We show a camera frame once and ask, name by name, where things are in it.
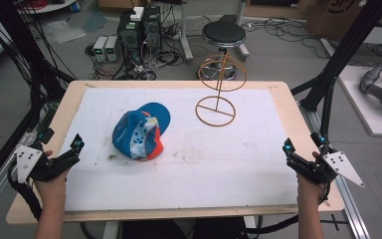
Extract aluminium rail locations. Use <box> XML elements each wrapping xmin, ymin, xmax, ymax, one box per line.
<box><xmin>0</xmin><ymin>99</ymin><xmax>61</xmax><ymax>223</ymax></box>
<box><xmin>297</xmin><ymin>101</ymin><xmax>373</xmax><ymax>239</ymax></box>

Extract grey bench power supply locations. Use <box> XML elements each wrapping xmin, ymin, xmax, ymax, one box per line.
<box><xmin>104</xmin><ymin>35</ymin><xmax>119</xmax><ymax>63</ymax></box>
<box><xmin>92</xmin><ymin>35</ymin><xmax>109</xmax><ymax>63</ymax></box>

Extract black computer tower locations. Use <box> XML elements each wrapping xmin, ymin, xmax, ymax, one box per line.
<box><xmin>116</xmin><ymin>11</ymin><xmax>144</xmax><ymax>65</ymax></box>
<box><xmin>141</xmin><ymin>5</ymin><xmax>163</xmax><ymax>52</ymax></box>

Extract blue and orange cap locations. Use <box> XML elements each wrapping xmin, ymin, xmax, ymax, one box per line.
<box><xmin>111</xmin><ymin>102</ymin><xmax>172</xmax><ymax>163</ymax></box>

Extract white metal desk leg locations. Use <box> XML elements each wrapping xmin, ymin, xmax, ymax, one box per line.
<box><xmin>178</xmin><ymin>0</ymin><xmax>195</xmax><ymax>65</ymax></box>

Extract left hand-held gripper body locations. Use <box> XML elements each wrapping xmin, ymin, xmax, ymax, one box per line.
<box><xmin>7</xmin><ymin>141</ymin><xmax>82</xmax><ymax>184</ymax></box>

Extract clear plastic sheet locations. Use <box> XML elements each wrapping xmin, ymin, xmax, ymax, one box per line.
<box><xmin>41</xmin><ymin>19</ymin><xmax>88</xmax><ymax>45</ymax></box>

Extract person's right hand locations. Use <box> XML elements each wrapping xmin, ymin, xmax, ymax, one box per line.
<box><xmin>295</xmin><ymin>150</ymin><xmax>326</xmax><ymax>204</ymax></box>

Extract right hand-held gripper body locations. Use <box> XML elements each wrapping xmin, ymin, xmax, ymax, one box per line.
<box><xmin>286</xmin><ymin>144</ymin><xmax>366</xmax><ymax>188</ymax></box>

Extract black frame post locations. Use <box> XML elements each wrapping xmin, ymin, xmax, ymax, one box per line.
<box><xmin>290</xmin><ymin>0</ymin><xmax>382</xmax><ymax>135</ymax></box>
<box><xmin>0</xmin><ymin>0</ymin><xmax>78</xmax><ymax>133</ymax></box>

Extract cardboard box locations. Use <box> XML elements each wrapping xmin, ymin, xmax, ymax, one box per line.
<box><xmin>305</xmin><ymin>0</ymin><xmax>382</xmax><ymax>42</ymax></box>

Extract small white box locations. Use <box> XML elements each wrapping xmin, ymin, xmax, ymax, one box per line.
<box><xmin>129</xmin><ymin>6</ymin><xmax>145</xmax><ymax>23</ymax></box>

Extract tan wire hat stand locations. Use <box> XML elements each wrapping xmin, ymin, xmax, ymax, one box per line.
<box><xmin>194</xmin><ymin>52</ymin><xmax>249</xmax><ymax>128</ymax></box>

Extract person's left hand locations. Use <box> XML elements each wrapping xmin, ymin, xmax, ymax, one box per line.
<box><xmin>34</xmin><ymin>149</ymin><xmax>72</xmax><ymax>204</ymax></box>

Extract black sleeved gripper cable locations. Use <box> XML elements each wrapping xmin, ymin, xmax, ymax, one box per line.
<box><xmin>7</xmin><ymin>160</ymin><xmax>44</xmax><ymax>223</ymax></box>

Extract person's dark pants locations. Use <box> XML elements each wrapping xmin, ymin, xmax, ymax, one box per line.
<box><xmin>120</xmin><ymin>216</ymin><xmax>248</xmax><ymax>239</ymax></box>

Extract white floor platform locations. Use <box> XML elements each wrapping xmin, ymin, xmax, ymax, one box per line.
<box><xmin>337</xmin><ymin>65</ymin><xmax>382</xmax><ymax>137</ymax></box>

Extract black round stool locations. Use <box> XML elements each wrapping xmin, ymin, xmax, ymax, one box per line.
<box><xmin>198</xmin><ymin>20</ymin><xmax>249</xmax><ymax>82</ymax></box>

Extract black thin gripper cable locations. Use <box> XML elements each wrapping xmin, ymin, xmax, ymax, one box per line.
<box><xmin>317</xmin><ymin>180</ymin><xmax>333</xmax><ymax>206</ymax></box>

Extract white foam mat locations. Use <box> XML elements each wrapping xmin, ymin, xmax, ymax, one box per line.
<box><xmin>59</xmin><ymin>86</ymin><xmax>300</xmax><ymax>213</ymax></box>

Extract black floor cables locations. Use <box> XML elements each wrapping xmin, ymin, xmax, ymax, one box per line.
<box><xmin>242</xmin><ymin>17</ymin><xmax>326</xmax><ymax>53</ymax></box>

